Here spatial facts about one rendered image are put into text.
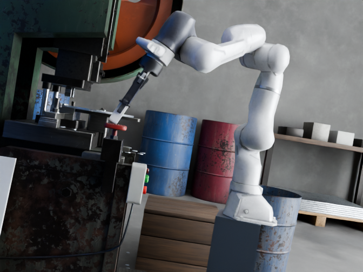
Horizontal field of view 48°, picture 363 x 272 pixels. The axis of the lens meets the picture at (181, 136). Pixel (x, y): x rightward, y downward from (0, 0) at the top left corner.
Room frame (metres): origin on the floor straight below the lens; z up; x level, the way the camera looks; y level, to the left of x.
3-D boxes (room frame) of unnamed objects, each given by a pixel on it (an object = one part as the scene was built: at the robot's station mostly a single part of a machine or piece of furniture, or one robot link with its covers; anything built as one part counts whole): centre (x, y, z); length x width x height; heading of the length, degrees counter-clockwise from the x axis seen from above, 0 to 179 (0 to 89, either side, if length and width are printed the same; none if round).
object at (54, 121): (1.44, 0.46, 0.76); 0.17 x 0.06 x 0.10; 5
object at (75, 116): (1.61, 0.47, 0.76); 0.15 x 0.09 x 0.05; 5
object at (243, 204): (1.66, -0.33, 0.52); 0.22 x 0.19 x 0.14; 78
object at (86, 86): (1.61, 0.48, 0.86); 0.20 x 0.16 x 0.05; 5
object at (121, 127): (1.30, 0.21, 0.72); 0.07 x 0.06 x 0.08; 95
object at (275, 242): (2.43, -0.55, 0.24); 0.42 x 0.42 x 0.48
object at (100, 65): (1.61, 0.43, 1.04); 0.17 x 0.15 x 0.30; 95
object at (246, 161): (1.70, -0.28, 0.71); 0.18 x 0.11 x 0.25; 12
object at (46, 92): (1.52, 0.53, 0.81); 0.02 x 0.02 x 0.14
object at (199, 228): (2.16, -0.07, 0.18); 0.40 x 0.38 x 0.35; 92
